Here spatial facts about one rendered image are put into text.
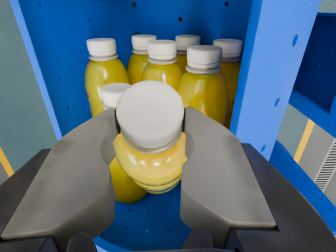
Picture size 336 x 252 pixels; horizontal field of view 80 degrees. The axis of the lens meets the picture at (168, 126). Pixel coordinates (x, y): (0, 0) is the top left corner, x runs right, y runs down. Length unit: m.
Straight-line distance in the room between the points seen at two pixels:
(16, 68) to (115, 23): 1.34
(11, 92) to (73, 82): 1.43
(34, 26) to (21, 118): 1.57
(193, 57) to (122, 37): 0.18
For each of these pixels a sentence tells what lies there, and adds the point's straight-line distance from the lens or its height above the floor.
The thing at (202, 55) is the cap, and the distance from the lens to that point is 0.23.
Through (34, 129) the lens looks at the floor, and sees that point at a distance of 1.83.
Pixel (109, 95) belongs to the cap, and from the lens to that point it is 0.25.
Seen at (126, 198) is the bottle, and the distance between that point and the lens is 0.34.
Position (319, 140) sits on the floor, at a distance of 2.10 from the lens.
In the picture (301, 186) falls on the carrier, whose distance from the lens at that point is 0.87.
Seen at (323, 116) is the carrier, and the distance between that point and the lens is 0.59.
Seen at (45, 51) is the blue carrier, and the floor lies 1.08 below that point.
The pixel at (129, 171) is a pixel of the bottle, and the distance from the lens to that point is 0.16.
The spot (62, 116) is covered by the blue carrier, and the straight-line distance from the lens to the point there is 0.31.
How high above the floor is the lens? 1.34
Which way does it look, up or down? 59 degrees down
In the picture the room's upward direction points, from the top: 176 degrees clockwise
